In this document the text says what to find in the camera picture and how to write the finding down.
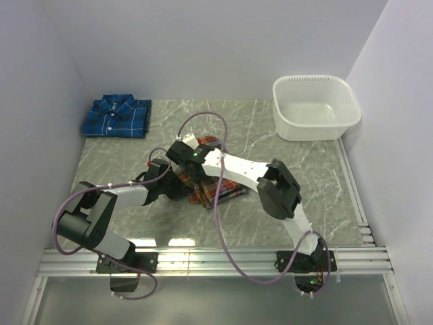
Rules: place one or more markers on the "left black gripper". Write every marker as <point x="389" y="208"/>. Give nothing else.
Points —
<point x="180" y="189"/>

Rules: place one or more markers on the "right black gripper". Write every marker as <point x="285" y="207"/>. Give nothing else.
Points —
<point x="200" y="177"/>

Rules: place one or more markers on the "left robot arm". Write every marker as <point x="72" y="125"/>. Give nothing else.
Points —
<point x="84" y="219"/>

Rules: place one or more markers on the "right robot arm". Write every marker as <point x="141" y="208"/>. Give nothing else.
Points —
<point x="277" y="188"/>

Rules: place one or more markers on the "blue plaid folded shirt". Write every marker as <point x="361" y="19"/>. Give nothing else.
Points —
<point x="118" y="115"/>

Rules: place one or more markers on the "white plastic basin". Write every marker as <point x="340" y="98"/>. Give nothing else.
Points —
<point x="313" y="107"/>

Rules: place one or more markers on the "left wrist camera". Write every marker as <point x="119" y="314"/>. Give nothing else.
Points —
<point x="158" y="163"/>

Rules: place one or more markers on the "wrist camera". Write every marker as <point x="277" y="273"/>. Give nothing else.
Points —
<point x="158" y="163"/>
<point x="190" y="140"/>

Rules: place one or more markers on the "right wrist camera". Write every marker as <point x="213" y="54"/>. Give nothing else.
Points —
<point x="190" y="140"/>

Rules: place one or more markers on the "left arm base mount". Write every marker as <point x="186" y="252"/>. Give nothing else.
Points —
<point x="146" y="261"/>

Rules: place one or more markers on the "black box under rail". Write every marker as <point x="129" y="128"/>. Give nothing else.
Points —
<point x="124" y="285"/>

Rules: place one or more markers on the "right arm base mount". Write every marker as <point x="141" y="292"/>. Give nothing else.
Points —
<point x="304" y="264"/>

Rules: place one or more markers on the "aluminium rail frame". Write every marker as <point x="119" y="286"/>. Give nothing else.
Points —
<point x="200" y="283"/>

